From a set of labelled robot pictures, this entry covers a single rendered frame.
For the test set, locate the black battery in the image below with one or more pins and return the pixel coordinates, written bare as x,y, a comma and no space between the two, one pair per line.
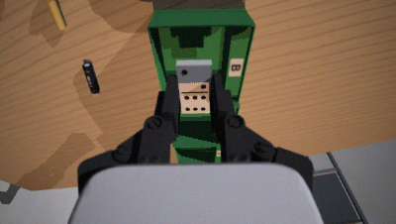
91,79

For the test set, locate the dark grey and tan domino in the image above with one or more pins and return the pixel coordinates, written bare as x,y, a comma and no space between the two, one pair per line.
194,82

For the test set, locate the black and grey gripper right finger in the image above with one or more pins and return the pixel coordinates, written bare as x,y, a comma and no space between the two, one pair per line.
240,143

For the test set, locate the green open bin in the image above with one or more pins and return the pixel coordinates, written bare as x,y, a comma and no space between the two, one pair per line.
202,34

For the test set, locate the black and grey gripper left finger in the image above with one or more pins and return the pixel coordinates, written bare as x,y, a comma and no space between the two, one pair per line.
150,145

